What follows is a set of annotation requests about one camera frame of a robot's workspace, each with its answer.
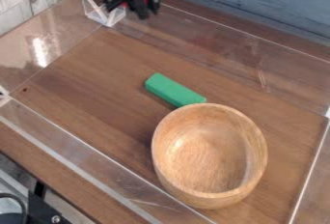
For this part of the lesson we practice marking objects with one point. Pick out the green rectangular block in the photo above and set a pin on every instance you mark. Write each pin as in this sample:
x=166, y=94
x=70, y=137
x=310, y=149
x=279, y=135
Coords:
x=173, y=92

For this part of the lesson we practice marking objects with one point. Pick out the clear acrylic front wall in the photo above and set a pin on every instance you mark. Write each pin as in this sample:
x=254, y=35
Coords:
x=94, y=182

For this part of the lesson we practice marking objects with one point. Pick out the wooden bowl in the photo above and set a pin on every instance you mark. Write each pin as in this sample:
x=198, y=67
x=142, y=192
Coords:
x=210, y=155

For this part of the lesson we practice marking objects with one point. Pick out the clear acrylic wall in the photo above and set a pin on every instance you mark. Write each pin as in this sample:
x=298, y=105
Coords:
x=94, y=182
x=312, y=209
x=271, y=60

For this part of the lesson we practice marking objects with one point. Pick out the clear acrylic right wall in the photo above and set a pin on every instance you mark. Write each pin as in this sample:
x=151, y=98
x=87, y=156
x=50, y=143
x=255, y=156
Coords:
x=312, y=209

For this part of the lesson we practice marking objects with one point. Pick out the black clamp with cable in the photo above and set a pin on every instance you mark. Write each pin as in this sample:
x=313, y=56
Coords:
x=35, y=212

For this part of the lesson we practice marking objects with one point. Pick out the clear acrylic back wall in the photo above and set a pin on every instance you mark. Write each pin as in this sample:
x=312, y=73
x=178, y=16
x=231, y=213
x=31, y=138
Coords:
x=271, y=60

